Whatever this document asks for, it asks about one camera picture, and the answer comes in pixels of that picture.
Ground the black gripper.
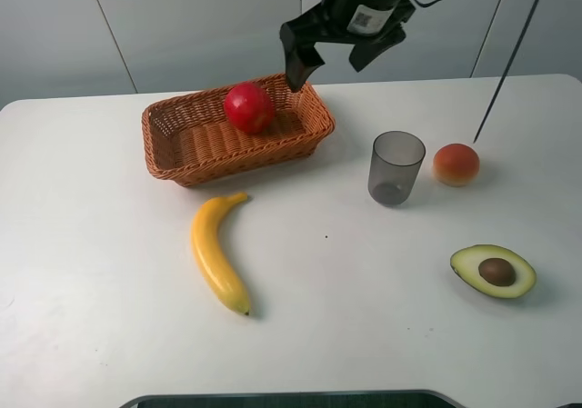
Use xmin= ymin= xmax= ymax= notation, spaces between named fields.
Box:
xmin=279 ymin=0 xmax=416 ymax=93

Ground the red apple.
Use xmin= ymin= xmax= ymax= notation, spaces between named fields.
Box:
xmin=224 ymin=82 xmax=275 ymax=134

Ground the brown wicker basket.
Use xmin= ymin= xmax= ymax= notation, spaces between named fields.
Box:
xmin=142 ymin=74 xmax=336 ymax=187

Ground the grey translucent plastic cup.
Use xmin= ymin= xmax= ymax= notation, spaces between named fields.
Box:
xmin=367 ymin=131 xmax=426 ymax=205

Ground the orange bread bun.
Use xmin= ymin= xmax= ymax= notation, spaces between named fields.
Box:
xmin=432 ymin=144 xmax=480 ymax=187

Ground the yellow banana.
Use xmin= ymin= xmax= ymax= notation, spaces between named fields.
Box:
xmin=190 ymin=193 xmax=251 ymax=315

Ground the halved avocado with pit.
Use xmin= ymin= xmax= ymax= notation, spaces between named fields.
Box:
xmin=450 ymin=244 xmax=537 ymax=299

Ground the black cable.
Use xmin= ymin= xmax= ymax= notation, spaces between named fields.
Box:
xmin=407 ymin=0 xmax=552 ymax=144

